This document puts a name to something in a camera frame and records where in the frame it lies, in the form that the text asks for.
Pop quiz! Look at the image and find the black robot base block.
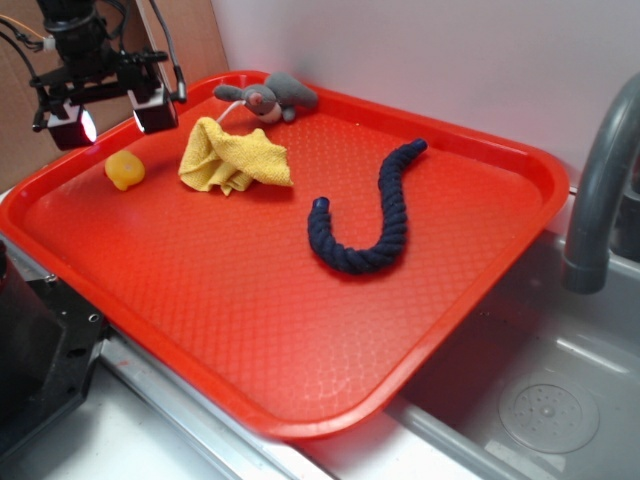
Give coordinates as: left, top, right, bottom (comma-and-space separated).
1, 243, 105, 461

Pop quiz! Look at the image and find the grey plush mouse toy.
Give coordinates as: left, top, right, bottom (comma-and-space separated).
213, 72, 319, 124

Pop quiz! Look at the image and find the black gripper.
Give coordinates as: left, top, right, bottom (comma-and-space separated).
29, 48, 179, 151

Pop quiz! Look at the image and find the grey faucet spout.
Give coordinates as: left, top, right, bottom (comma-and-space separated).
561, 75, 639, 294

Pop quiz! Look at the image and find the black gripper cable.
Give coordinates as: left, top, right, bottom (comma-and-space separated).
144, 0, 189, 105

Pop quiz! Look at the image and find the dark blue twisted rope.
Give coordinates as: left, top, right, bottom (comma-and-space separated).
306, 137, 429, 276

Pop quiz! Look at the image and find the grey plastic sink basin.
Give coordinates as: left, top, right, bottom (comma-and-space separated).
303, 234, 639, 479

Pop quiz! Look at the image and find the yellow crumpled cloth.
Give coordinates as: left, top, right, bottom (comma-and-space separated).
178, 117, 293, 196

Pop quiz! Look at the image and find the yellow rubber duck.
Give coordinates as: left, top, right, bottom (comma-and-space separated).
104, 150, 146, 191

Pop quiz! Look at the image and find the red plastic tray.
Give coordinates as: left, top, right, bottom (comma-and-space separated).
1, 71, 569, 440

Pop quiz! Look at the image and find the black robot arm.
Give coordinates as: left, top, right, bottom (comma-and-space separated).
30, 1, 187, 151

